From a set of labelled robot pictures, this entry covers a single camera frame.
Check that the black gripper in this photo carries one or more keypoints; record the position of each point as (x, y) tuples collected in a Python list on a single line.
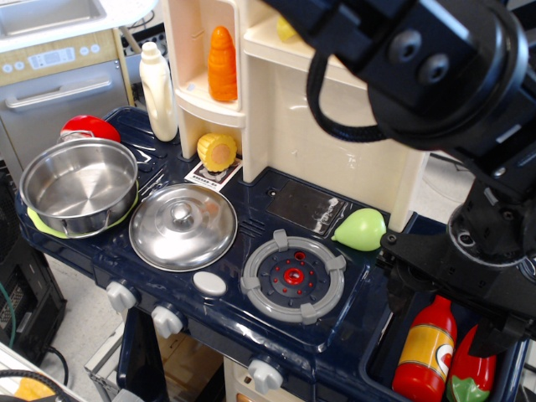
[(484, 259)]

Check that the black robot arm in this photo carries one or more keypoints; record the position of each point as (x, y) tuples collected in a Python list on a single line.
[(450, 76)]

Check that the stainless steel pot lid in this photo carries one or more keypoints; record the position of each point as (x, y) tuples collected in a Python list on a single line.
[(183, 227)]

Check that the green plate under pot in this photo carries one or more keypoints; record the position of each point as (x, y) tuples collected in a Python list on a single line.
[(42, 224)]

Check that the red yellow ketchup bottle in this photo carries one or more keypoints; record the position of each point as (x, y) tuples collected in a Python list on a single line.
[(425, 360)]

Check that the red toy sauce bottle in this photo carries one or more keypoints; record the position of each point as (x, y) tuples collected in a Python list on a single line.
[(470, 378)]

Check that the green toy pear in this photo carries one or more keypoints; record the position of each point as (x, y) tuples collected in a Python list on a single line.
[(362, 230)]

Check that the navy toy kitchen counter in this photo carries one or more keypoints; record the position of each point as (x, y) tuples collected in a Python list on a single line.
[(350, 354)]

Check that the grey toy stove burner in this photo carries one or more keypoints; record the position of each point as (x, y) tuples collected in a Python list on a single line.
[(293, 279)]

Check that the grey right stove knob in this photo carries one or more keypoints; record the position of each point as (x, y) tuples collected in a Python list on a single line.
[(266, 378)]

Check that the grey stove knob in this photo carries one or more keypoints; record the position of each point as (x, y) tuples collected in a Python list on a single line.
[(266, 378), (120, 297), (166, 322)]

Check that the grey oval button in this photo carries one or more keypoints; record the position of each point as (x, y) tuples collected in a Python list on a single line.
[(209, 284)]

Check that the grey middle stove knob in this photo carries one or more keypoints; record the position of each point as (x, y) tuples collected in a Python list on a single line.
[(166, 322)]

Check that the yellow toy corn piece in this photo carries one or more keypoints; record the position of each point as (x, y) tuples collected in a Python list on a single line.
[(217, 152)]

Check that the black white sticker label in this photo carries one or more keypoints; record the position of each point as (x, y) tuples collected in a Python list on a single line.
[(214, 180)]

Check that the cream toy kitchen shelf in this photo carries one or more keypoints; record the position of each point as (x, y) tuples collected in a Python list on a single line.
[(270, 120)]

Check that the yellow toy lemon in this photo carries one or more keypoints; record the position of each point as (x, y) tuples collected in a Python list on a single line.
[(284, 30)]

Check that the grey left stove knob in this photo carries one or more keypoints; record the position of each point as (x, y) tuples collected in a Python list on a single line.
[(120, 297)]

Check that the orange toy carrot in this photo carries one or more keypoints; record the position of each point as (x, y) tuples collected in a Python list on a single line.
[(222, 77)]

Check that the white toy bottle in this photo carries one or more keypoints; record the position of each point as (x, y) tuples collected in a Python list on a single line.
[(158, 91)]

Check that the red toy tomato can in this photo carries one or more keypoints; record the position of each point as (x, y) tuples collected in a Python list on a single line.
[(86, 126)]

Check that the black box on floor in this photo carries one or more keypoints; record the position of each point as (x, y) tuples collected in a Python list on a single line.
[(32, 305)]

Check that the wooden toy dishwasher unit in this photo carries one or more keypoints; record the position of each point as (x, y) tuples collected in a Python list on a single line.
[(60, 59)]

